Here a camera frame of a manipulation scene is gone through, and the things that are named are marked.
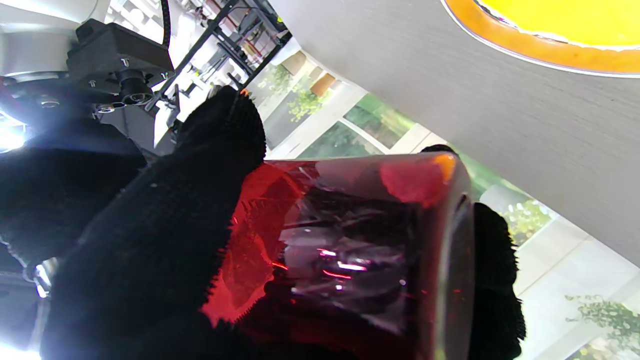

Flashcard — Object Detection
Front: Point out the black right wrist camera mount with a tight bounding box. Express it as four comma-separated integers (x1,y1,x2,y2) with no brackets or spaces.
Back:
65,19,176,156

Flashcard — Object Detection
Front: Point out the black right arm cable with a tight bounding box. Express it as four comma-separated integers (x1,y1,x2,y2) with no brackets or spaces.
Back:
160,0,172,48

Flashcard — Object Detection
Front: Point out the ceiling light strip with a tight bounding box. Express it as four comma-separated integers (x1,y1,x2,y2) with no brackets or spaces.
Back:
0,117,26,153

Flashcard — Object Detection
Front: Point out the cluttered background shelf rack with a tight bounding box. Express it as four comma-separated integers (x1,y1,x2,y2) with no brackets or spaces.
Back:
175,0,293,91

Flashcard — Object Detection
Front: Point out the printed garden window backdrop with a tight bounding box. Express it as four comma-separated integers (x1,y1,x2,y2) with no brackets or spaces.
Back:
250,40,640,360

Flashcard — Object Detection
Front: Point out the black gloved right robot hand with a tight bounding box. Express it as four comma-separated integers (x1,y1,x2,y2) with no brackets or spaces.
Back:
0,80,161,266

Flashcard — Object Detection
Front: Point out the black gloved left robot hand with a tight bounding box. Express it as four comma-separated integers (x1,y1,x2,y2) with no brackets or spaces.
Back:
40,86,527,360

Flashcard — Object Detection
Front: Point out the red transparent sample bottle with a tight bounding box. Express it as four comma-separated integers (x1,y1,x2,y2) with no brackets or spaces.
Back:
200,152,476,360

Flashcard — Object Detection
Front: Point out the steel kidney-shaped tray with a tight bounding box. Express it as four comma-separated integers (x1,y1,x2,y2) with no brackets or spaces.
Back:
440,0,640,78

